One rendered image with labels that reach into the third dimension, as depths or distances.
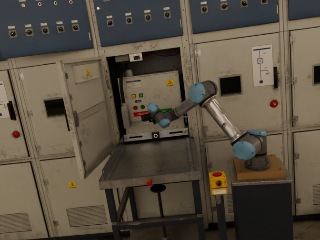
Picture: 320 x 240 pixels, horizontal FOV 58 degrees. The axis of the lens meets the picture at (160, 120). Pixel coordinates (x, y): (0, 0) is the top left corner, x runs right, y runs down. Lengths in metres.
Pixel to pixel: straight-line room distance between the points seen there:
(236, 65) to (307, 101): 0.62
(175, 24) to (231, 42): 0.44
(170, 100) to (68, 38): 0.90
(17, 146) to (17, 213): 0.63
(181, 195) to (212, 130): 0.62
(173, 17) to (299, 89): 1.11
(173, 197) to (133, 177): 0.87
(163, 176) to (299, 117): 1.25
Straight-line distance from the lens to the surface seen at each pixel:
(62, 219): 2.86
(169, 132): 2.40
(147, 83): 2.35
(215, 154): 2.43
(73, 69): 1.95
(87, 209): 2.75
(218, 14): 2.29
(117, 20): 2.31
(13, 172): 2.83
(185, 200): 2.60
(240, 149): 1.68
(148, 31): 2.27
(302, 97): 2.49
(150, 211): 2.66
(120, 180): 1.80
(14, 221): 3.06
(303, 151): 2.60
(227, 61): 2.30
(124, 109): 2.30
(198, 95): 1.72
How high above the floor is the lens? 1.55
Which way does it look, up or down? 13 degrees down
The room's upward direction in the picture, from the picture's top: 8 degrees counter-clockwise
